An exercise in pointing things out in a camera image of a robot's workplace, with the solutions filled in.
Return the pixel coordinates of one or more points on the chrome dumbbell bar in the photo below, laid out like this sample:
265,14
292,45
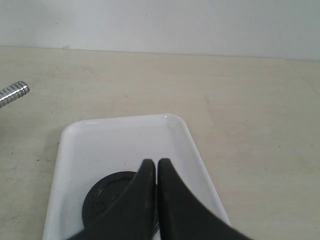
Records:
13,92

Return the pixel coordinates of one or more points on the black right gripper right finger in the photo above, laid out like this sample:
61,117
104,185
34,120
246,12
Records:
181,215

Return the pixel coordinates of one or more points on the white rectangular tray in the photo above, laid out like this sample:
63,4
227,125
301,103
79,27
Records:
92,149

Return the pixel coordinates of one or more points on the black weight plate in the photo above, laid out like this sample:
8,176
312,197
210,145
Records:
105,197

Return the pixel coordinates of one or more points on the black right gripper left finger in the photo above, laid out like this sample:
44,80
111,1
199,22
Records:
135,200

